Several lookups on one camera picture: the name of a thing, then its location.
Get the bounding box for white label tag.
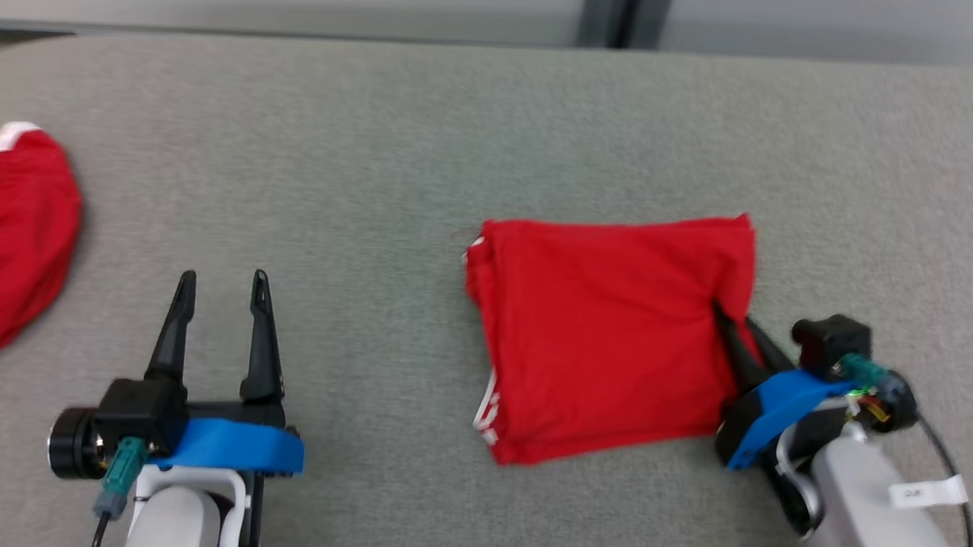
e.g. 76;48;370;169
889;473;971;512

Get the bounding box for teal plug black cable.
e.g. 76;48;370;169
831;354;973;547
91;435;150;547

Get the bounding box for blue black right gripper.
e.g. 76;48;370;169
705;301;859;475

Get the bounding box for red shorts with white trim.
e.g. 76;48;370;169
0;121;87;371

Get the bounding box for red t-shirt with white sleeves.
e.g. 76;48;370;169
455;203;759;476

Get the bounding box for grey wall post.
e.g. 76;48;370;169
578;0;675;53

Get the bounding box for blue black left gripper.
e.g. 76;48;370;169
141;265;311;477

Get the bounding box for right teal plug black cable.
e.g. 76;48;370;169
831;354;973;547

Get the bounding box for left teal plug black cable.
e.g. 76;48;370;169
91;435;150;547

